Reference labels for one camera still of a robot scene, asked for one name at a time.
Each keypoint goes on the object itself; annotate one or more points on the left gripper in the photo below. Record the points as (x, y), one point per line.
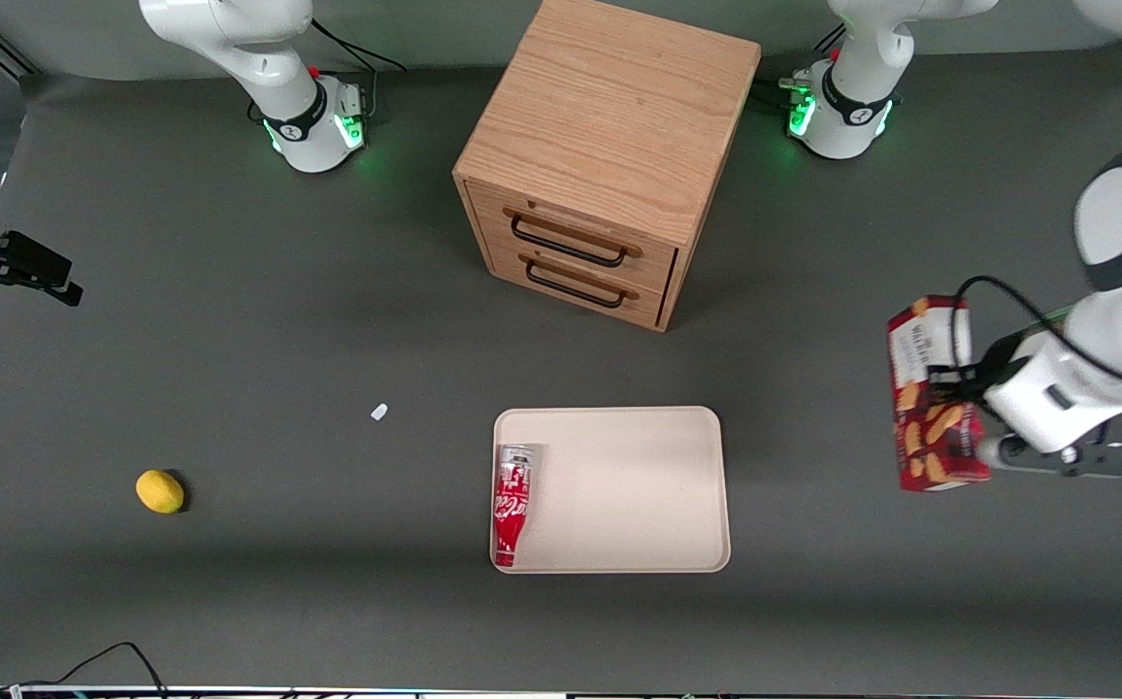
(995, 372)

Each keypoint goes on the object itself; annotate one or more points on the red cookie box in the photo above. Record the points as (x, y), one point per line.
(920, 340)

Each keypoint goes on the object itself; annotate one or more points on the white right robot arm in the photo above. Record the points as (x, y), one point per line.
(299, 107)

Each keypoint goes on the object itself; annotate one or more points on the red cola bottle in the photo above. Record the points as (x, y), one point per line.
(512, 505)

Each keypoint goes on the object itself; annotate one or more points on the black camera clamp mount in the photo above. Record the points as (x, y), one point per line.
(27, 262)

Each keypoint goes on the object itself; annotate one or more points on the wooden drawer cabinet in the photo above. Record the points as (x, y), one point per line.
(610, 107)

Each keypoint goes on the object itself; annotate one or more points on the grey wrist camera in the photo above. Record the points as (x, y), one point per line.
(1100, 463)

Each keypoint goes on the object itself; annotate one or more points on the yellow lemon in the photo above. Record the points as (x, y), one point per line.
(159, 491)

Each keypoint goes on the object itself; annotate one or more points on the beige plastic tray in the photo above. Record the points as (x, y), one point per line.
(629, 485)

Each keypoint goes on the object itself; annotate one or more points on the wooden drawer front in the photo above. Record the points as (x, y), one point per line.
(653, 267)
(512, 272)

